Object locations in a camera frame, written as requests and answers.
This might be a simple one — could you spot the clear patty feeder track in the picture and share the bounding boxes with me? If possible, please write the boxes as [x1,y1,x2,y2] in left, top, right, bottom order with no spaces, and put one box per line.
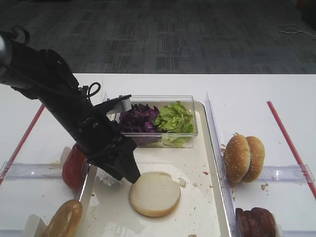
[279,230,316,237]

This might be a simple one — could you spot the shredded purple cabbage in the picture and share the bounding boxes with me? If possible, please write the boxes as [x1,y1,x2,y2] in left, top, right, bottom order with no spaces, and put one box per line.
[118,103,161,147]

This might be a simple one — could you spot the clear right tray divider rail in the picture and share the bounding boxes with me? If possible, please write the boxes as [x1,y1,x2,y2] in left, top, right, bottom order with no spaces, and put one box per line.
[205,93,240,237]

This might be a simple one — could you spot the sesame bun top front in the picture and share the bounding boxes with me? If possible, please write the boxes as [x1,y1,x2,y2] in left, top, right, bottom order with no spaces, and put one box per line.
[223,134,250,183]

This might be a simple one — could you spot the sesame bun top rear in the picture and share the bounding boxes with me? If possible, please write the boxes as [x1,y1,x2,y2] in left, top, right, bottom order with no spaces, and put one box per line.
[242,136,265,183]

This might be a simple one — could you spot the red guide rail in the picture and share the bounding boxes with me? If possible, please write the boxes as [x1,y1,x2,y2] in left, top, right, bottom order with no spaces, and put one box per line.
[0,105,45,184]
[267,101,316,197]

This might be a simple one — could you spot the bun half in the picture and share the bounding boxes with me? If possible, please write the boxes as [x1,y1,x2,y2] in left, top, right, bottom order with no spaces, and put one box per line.
[44,199,83,237]
[129,171,181,217]

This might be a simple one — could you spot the clear plastic salad box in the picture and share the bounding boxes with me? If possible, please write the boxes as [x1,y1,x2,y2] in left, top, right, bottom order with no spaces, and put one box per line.
[109,95,198,148]

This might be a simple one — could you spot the white cable on floor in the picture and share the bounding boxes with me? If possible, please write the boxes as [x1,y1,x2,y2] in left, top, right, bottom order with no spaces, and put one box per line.
[274,24,316,40]

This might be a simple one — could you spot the right red guide rail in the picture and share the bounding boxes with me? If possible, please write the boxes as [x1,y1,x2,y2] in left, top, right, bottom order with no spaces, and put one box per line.
[267,101,316,197]

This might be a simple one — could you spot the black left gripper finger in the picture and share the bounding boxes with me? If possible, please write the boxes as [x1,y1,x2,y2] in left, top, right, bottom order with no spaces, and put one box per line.
[95,94,131,115]
[97,151,140,184]

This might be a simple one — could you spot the clear tomato feeder track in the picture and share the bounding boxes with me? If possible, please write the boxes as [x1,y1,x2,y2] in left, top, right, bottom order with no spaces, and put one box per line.
[0,162,62,180]

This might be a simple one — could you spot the white patty pusher block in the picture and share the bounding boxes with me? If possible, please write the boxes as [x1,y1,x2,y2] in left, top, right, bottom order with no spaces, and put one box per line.
[273,216,284,237]

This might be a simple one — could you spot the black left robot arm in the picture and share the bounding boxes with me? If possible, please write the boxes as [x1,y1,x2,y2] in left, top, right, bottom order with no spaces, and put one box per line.
[0,32,140,183]

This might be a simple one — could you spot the clear sesame bun feeder track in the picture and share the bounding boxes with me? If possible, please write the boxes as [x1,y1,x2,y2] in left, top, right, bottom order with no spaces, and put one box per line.
[256,164,315,184]

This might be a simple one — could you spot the sesame bun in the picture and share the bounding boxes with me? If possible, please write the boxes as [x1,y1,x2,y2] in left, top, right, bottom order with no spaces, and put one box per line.
[242,136,265,183]
[223,134,250,183]

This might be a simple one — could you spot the shredded green lettuce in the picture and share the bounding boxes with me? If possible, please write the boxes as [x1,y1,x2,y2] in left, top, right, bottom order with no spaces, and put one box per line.
[154,101,196,147]

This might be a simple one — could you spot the red tomato slices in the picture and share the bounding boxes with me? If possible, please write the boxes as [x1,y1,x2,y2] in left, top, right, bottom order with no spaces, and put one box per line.
[62,144,85,191]

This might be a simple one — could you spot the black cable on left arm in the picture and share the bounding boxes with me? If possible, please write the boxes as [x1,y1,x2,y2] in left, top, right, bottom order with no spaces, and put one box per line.
[0,24,102,99]

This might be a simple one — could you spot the stack of meat patties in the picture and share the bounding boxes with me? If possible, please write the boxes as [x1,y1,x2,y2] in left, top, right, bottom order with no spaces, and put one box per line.
[235,207,277,237]

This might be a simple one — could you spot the white tomato pusher block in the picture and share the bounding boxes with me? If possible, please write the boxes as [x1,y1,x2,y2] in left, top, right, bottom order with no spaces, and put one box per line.
[60,146,72,167]

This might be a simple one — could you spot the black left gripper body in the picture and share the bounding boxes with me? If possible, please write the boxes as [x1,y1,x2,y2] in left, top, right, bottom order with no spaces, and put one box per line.
[44,86,136,167]

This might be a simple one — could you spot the left red guide rail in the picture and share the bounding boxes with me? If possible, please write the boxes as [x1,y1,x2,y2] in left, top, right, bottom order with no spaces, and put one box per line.
[0,105,45,184]

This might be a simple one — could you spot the white bun bottom pusher block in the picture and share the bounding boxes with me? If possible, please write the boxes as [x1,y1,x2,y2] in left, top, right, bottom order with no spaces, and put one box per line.
[22,214,47,237]

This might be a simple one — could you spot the white rectangular metal tray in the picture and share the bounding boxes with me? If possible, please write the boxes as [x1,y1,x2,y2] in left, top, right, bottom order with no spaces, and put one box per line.
[79,102,230,237]

